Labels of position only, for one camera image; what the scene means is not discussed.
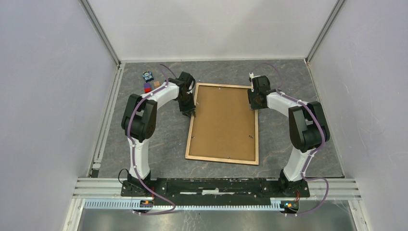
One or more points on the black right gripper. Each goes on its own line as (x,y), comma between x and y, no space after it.
(253,106)

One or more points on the left aluminium corner post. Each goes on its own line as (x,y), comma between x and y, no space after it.
(99,30)

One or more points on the purple and red block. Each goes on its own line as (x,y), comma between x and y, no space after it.
(147,87)

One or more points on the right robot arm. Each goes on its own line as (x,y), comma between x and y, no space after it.
(308,129)

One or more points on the aluminium corner post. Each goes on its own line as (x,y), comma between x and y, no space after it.
(325,29)
(99,30)

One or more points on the right aluminium corner post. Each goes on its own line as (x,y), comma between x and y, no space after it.
(325,29)

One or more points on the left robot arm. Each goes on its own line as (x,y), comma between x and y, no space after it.
(139,121)

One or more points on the white toothed cable duct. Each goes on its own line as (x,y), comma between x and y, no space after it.
(147,205)

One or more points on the brown backing board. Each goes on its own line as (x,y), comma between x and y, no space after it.
(224,122)

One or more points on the wooden picture frame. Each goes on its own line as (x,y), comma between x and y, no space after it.
(223,160)

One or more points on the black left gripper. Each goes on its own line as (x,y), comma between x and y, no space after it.
(187,110)

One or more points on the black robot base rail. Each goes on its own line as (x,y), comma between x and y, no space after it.
(215,191)

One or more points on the left aluminium side rail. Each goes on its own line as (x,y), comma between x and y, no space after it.
(98,150)

